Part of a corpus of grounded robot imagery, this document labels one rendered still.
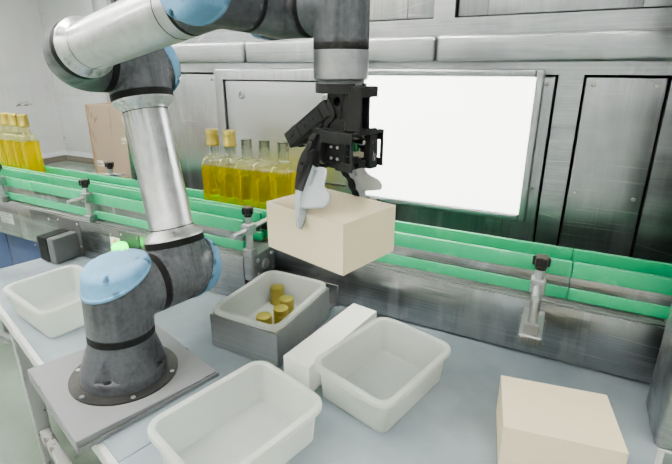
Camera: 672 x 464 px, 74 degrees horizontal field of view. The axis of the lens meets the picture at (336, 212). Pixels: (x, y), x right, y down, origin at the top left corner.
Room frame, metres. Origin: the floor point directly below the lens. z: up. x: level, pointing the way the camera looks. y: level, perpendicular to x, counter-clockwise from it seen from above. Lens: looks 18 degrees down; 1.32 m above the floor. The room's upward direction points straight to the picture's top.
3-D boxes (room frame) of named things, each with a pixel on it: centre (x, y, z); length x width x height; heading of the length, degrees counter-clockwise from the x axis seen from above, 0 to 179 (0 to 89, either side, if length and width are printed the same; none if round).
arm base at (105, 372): (0.72, 0.40, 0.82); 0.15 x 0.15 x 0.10
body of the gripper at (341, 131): (0.64, -0.01, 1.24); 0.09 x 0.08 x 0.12; 47
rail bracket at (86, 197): (1.26, 0.75, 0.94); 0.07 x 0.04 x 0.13; 153
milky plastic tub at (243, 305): (0.89, 0.14, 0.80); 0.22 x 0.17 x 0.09; 153
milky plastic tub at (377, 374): (0.70, -0.09, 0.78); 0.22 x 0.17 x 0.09; 138
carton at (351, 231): (0.66, 0.01, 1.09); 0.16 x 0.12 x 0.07; 48
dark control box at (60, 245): (1.29, 0.86, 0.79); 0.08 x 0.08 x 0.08; 63
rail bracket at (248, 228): (1.03, 0.20, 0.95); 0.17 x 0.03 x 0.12; 153
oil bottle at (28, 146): (1.65, 1.14, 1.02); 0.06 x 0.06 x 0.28; 63
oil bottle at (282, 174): (1.14, 0.14, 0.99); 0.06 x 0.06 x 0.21; 63
